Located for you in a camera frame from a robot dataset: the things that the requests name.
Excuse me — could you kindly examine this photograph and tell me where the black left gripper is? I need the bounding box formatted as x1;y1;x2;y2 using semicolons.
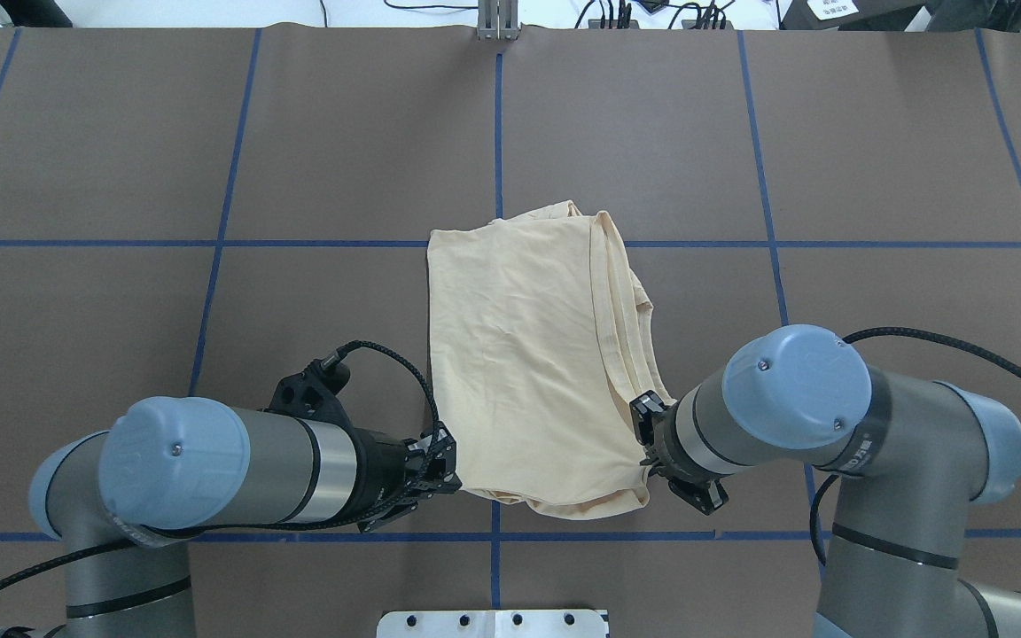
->
356;424;461;533

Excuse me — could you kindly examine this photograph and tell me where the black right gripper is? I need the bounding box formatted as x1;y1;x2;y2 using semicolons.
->
629;392;729;516

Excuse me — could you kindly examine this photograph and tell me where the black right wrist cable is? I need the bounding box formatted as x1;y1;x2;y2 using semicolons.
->
810;327;1021;568

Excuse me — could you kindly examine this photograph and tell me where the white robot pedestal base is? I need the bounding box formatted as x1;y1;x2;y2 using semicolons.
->
376;609;611;637

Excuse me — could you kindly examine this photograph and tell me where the aluminium frame post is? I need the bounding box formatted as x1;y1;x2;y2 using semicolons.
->
477;0;521;42

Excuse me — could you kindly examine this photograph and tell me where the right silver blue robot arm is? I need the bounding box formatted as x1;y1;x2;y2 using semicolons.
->
629;324;1021;637

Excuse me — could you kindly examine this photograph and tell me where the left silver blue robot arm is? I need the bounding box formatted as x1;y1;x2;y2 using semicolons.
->
28;392;459;637

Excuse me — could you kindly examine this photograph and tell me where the cream long-sleeve printed shirt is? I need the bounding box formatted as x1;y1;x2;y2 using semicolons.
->
426;199;673;520

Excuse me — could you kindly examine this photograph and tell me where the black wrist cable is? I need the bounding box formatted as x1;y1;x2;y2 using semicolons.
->
0;341;440;634
810;327;1021;568

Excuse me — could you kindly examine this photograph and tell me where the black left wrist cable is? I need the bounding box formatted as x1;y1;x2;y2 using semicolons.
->
0;341;440;634

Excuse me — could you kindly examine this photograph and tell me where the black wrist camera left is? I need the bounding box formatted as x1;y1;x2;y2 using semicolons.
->
266;358;351;425

